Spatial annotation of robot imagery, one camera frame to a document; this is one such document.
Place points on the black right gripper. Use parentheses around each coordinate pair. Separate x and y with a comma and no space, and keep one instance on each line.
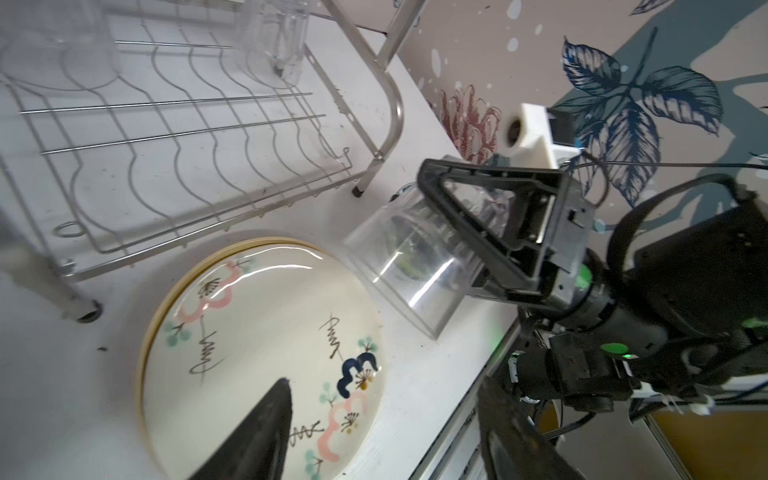
(552,236)

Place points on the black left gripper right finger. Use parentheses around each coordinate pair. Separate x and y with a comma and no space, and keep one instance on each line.
(511,447)

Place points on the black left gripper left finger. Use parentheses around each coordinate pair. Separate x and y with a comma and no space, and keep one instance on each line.
(257,448)

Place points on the white floral plate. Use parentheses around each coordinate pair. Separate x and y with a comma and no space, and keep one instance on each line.
(266,313)

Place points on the clear drinking glass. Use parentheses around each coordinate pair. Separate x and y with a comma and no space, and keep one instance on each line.
(270,39)
(58,45)
(412,256)

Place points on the yellow plate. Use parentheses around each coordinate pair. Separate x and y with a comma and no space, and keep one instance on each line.
(190,265)

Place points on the silver two-tier dish rack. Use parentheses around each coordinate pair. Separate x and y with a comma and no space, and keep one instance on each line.
(183,145)

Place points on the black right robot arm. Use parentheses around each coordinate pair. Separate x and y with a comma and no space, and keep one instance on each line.
(683,315)

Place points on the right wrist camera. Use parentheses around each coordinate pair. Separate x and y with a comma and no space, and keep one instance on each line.
(537,137)

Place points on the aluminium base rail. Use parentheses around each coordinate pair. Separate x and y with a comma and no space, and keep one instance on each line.
(455,452)

